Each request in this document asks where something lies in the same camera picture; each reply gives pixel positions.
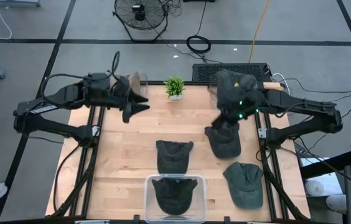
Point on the black aluminium table frame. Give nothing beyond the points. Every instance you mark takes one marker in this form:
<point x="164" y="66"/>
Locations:
<point x="155" y="82"/>

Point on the white cylinder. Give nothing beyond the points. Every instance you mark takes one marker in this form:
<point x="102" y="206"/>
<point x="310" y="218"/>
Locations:
<point x="337" y="203"/>

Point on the beige baseball cap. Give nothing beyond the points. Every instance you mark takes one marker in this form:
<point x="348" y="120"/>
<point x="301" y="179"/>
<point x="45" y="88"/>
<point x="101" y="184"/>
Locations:
<point x="135" y="82"/>

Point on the black baseball cap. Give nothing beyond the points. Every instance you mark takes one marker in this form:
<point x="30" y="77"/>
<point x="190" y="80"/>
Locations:
<point x="174" y="157"/>
<point x="225" y="143"/>
<point x="174" y="196"/>

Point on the grey furniture base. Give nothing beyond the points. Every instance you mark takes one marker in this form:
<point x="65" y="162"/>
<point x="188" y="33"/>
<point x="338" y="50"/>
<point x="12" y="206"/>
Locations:
<point x="12" y="2"/>

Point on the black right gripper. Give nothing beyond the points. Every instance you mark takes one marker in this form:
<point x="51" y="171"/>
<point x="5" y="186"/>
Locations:
<point x="247" y="105"/>

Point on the black beam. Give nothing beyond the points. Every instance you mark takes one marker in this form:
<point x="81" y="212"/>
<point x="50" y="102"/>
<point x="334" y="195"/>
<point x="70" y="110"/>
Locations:
<point x="328" y="163"/>

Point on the black computer case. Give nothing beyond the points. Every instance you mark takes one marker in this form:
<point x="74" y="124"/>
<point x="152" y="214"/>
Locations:
<point x="203" y="70"/>

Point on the white paper roll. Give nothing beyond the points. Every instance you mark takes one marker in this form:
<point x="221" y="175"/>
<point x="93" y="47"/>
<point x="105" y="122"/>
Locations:
<point x="315" y="188"/>

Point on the black floor fan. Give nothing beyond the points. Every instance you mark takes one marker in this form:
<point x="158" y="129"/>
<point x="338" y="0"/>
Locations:
<point x="139" y="15"/>

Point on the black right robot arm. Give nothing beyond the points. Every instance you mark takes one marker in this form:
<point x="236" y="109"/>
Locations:
<point x="303" y="130"/>

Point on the clear plastic bin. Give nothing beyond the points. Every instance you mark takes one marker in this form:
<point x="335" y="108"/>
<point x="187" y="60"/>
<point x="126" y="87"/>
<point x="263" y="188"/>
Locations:
<point x="148" y="214"/>
<point x="212" y="93"/>
<point x="144" y="90"/>

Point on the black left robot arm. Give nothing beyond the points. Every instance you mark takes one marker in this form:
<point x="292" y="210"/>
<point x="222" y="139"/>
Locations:
<point x="54" y="127"/>

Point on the small green potted plant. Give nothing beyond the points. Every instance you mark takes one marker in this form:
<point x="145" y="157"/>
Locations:
<point x="175" y="87"/>

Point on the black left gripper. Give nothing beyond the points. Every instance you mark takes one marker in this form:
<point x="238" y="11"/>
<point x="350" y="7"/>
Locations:
<point x="101" y="90"/>

